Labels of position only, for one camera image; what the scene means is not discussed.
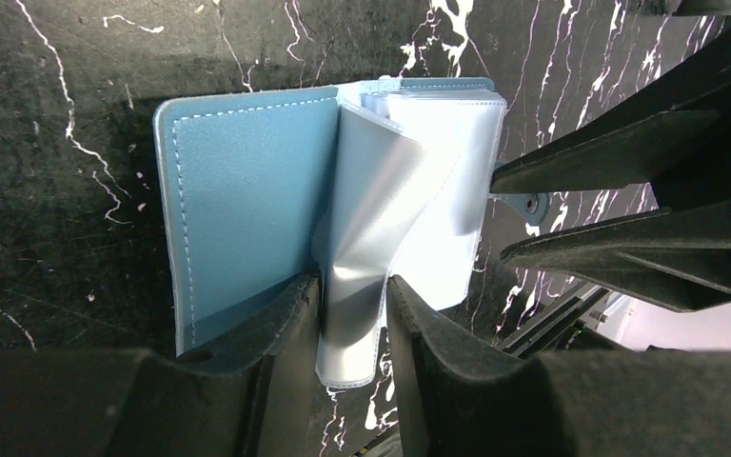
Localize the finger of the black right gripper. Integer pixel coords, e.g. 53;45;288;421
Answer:
501;208;731;312
490;29;731;194

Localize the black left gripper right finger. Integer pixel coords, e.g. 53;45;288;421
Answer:
385;276;731;456

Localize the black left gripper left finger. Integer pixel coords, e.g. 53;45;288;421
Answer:
0;272;322;456

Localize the light blue card holder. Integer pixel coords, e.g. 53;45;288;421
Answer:
153;76;549;388

